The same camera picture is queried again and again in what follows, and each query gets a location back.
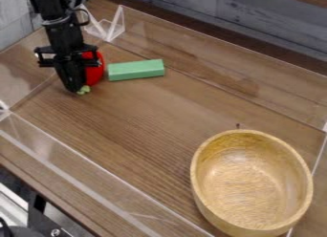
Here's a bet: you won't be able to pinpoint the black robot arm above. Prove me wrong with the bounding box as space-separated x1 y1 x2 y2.
30 0 100 93

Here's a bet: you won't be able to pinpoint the red toy strawberry green leaves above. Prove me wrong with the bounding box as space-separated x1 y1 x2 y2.
76 53 104 95

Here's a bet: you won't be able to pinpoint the wooden bowl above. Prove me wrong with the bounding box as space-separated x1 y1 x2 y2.
191 129 313 237

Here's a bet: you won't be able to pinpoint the green rectangular block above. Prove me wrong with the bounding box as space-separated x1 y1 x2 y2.
107 59 165 81

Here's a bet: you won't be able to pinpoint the clear acrylic enclosure wall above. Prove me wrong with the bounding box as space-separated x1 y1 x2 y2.
0 0 327 237

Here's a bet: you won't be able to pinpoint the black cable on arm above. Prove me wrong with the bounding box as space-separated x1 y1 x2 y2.
68 6 92 27

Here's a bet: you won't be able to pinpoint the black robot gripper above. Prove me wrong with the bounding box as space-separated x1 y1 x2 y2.
35 19 103 93

